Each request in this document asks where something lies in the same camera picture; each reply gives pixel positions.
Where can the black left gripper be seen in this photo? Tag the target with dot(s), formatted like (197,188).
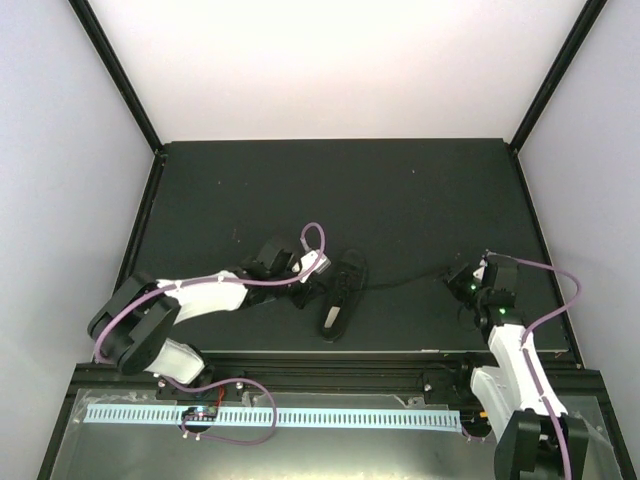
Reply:
(301,299)

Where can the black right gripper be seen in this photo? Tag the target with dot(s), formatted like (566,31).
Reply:
(457,278)

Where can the black canvas shoe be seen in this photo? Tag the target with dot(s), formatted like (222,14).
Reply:
(343,293)

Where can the black shoelace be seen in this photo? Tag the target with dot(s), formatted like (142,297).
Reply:
(430,273)

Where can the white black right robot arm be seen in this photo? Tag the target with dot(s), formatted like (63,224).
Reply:
(536,438)

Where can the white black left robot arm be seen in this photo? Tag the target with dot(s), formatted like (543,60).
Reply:
(132,330)

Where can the right green circuit board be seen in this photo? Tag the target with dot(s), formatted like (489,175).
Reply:
(474,417)

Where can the green circuit board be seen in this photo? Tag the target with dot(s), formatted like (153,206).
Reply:
(474,417)
(199,413)

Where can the left green circuit board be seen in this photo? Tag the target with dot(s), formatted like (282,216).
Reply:
(199,413)

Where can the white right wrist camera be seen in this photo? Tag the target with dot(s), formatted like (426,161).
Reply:
(478,273)

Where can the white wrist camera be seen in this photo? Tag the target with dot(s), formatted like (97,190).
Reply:
(313,263)
(478,273)

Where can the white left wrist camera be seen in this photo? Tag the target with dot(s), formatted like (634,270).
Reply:
(313,263)

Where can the black front mounting rail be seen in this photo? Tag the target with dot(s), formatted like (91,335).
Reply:
(437,379)

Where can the white slotted cable duct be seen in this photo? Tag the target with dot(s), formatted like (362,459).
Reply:
(282,417)

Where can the black right corner frame post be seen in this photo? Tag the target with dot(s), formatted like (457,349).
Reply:
(577,35)

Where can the black corner frame post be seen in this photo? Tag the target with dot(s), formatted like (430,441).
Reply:
(98,38)
(577,35)

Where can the black left corner frame post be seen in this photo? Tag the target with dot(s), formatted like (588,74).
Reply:
(98,38)

